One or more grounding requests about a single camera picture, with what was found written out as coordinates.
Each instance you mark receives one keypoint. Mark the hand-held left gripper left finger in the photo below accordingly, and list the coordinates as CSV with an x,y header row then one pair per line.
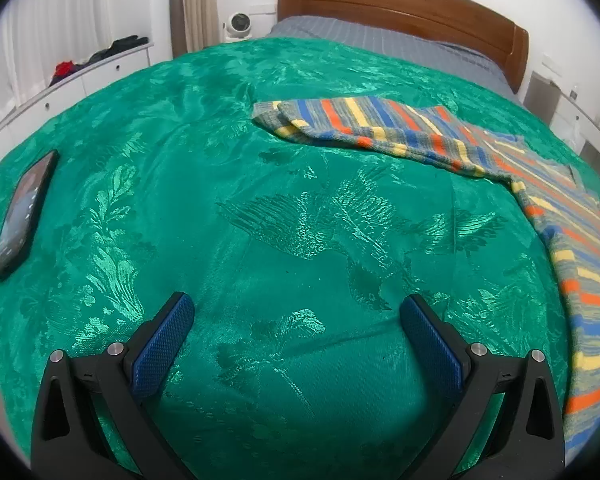
x,y
162,345

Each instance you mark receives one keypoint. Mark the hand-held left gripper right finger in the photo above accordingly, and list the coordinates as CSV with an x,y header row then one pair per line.
x,y
432,345

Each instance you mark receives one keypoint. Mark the striped knit sweater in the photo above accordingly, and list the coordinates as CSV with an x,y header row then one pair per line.
x,y
430,127

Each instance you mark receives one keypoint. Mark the black clothes pile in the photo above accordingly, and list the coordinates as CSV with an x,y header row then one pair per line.
x,y
112,49

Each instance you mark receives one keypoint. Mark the green patterned bedspread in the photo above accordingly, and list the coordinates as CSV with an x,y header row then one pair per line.
x,y
280,210

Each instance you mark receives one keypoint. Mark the black smartphone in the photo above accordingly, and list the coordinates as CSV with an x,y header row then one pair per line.
x,y
22,215

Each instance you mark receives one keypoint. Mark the white nightstand shelf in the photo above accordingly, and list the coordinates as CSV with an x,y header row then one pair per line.
x,y
570,115

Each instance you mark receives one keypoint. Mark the white dresser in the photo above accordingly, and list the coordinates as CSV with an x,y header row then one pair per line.
x,y
95,77

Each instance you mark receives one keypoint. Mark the red cloth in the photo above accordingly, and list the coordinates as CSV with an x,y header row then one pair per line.
x,y
65,68

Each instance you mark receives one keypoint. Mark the grey bed sheet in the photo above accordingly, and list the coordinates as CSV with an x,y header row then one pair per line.
x,y
380,35

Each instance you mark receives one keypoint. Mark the white desk fan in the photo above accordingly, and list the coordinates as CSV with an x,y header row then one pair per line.
x,y
238,25

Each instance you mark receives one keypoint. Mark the beige curtain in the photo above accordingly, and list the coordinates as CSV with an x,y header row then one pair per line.
x,y
197,5

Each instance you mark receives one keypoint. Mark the wooden headboard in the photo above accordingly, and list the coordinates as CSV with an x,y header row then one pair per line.
x,y
405,2

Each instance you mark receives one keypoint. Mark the white sheer curtain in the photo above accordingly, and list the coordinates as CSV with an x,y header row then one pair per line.
x,y
80,5

